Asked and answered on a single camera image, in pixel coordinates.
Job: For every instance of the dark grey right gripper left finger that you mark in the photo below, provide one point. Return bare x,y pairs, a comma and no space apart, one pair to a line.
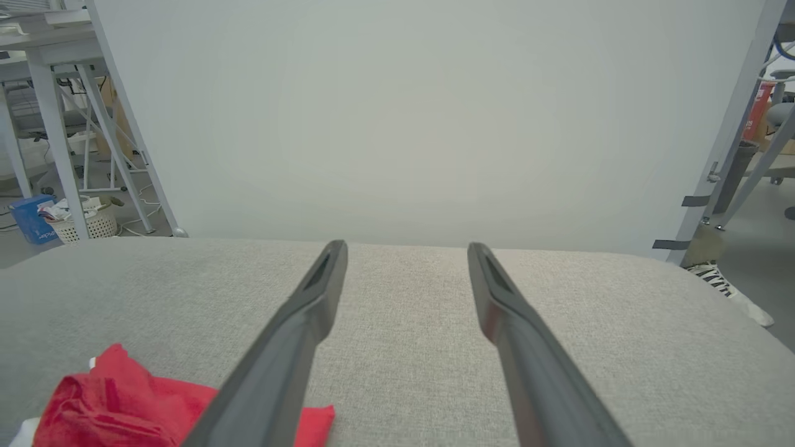
273,372

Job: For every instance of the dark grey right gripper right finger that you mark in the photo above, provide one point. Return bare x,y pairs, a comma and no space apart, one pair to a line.
546,385

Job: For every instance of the red and white jersey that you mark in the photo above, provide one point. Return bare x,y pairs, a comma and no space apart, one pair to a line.
112,403

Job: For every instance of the black tape strip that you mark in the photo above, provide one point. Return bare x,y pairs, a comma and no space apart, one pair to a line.
695,200
671,244

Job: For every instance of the white woven basket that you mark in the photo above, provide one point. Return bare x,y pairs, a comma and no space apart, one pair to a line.
93,226

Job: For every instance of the crumpled paper trash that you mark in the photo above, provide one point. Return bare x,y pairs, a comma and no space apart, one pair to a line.
59,211

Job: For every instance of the brown cardboard box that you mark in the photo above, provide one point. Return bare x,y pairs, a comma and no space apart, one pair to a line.
118,139

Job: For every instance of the white backdrop panel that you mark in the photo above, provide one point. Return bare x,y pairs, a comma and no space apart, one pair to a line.
404,124

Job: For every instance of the blue cardboard box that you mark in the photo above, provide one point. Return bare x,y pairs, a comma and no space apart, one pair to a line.
31,223

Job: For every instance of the red cylinder container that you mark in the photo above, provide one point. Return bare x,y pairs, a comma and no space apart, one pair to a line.
759,112

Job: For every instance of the grey metal frame post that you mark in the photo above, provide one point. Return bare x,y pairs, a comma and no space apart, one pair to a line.
742,93
133,124

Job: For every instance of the grey metal table frame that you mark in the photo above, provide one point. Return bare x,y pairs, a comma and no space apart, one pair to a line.
43,46

